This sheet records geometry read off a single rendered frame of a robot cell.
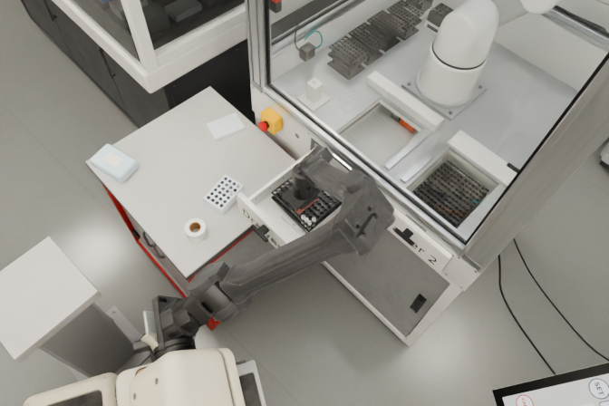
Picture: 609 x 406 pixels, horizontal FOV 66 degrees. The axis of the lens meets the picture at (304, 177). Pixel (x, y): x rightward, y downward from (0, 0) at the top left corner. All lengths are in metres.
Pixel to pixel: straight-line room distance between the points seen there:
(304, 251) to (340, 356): 1.47
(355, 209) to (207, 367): 0.37
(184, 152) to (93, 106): 1.42
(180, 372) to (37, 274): 0.97
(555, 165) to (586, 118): 0.13
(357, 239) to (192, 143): 1.16
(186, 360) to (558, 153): 0.80
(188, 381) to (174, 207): 0.95
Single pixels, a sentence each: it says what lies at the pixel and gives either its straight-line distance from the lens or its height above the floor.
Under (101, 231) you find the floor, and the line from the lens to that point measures 2.64.
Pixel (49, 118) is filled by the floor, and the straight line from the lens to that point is 3.21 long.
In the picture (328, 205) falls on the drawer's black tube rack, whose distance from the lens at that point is 1.52.
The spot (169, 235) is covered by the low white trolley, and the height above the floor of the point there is 0.76.
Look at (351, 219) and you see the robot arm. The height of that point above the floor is 1.52.
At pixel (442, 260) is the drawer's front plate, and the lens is 1.51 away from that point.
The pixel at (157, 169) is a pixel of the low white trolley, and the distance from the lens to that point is 1.81.
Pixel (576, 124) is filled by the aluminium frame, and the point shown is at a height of 1.57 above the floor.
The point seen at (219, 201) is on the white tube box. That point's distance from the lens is 1.65.
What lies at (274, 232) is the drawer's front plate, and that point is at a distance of 1.44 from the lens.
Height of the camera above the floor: 2.21
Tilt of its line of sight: 56 degrees down
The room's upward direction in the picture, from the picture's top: 5 degrees clockwise
